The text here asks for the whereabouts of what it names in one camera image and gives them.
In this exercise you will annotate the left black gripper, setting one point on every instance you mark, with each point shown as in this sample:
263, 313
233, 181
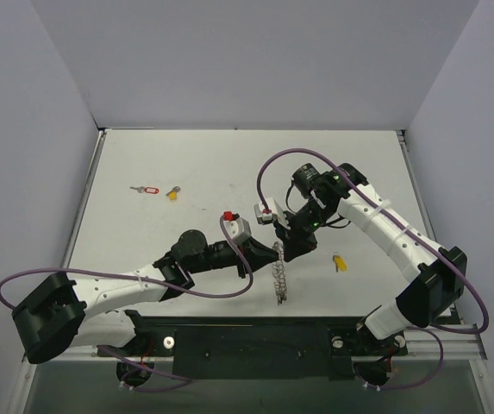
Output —
246, 253

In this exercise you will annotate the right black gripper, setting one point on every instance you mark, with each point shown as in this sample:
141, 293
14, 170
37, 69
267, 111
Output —
290, 235

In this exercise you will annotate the silver spiked keyring disc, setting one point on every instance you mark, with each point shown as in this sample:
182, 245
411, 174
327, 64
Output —
279, 274

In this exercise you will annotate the yellow tag key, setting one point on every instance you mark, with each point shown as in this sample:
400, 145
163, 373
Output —
340, 264

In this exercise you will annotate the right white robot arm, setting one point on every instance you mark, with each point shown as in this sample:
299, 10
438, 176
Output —
433, 273

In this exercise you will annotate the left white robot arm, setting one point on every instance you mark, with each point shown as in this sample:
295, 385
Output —
76, 307

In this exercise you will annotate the yellow capped key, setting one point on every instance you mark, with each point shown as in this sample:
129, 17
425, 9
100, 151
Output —
173, 193

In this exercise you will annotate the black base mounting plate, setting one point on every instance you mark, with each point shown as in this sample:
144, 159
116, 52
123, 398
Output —
252, 348

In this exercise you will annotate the red tag key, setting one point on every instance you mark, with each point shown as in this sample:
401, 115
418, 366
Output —
145, 189

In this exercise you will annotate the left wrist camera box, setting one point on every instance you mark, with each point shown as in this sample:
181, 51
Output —
237, 228

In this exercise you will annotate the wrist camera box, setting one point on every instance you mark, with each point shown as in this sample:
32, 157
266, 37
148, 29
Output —
271, 212
237, 228

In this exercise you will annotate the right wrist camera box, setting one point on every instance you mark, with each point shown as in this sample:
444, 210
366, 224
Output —
271, 212

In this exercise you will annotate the aluminium frame rail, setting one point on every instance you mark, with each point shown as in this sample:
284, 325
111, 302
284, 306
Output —
445, 343

